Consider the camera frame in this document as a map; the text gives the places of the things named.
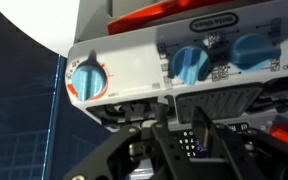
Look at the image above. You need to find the red oven door handle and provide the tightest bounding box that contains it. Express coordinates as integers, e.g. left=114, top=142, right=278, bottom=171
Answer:
left=106, top=0, right=262, bottom=36

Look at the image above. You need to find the blue stove knob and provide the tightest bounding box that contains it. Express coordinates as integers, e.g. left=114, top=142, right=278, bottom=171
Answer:
left=72, top=65, right=106, bottom=101
left=171, top=46, right=211, bottom=86
left=229, top=33, right=281, bottom=72

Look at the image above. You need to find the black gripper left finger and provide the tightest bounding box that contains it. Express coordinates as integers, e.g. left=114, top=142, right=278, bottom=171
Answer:
left=63, top=103, right=198, bottom=180

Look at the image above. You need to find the round white table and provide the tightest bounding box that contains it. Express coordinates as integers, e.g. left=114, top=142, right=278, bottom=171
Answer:
left=0, top=0, right=80, bottom=57

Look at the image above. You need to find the grey toy stove oven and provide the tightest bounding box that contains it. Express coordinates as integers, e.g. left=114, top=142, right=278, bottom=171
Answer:
left=65, top=0, right=288, bottom=180

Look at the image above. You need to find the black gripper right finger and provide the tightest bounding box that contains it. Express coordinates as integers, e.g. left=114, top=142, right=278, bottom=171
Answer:
left=190, top=107, right=288, bottom=180

